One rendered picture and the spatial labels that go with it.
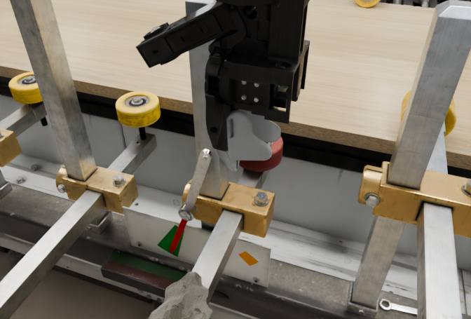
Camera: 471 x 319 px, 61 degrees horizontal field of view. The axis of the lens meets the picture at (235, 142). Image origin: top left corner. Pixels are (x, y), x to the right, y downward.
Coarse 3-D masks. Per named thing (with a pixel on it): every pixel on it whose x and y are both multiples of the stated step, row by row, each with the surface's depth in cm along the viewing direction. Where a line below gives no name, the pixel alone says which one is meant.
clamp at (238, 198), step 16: (224, 192) 61; (240, 192) 61; (256, 192) 61; (272, 192) 61; (208, 208) 61; (224, 208) 59; (240, 208) 58; (256, 208) 58; (272, 208) 61; (256, 224) 59
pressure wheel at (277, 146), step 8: (272, 144) 64; (280, 144) 64; (272, 152) 63; (280, 152) 64; (272, 160) 63; (280, 160) 66; (248, 168) 64; (256, 168) 64; (264, 168) 64; (272, 168) 65
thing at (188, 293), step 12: (192, 276) 49; (168, 288) 48; (180, 288) 48; (192, 288) 47; (204, 288) 48; (168, 300) 47; (180, 300) 47; (192, 300) 46; (204, 300) 47; (156, 312) 46; (168, 312) 44; (180, 312) 45; (192, 312) 46; (204, 312) 46
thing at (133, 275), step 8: (112, 264) 70; (120, 264) 70; (120, 272) 69; (128, 272) 69; (136, 272) 69; (144, 272) 69; (144, 280) 68; (152, 280) 68; (160, 280) 68; (168, 280) 68
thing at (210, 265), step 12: (240, 180) 64; (252, 180) 64; (264, 180) 68; (228, 216) 58; (240, 216) 58; (216, 228) 57; (228, 228) 57; (240, 228) 59; (216, 240) 55; (228, 240) 55; (204, 252) 53; (216, 252) 53; (228, 252) 55; (204, 264) 52; (216, 264) 52; (204, 276) 50; (216, 276) 51
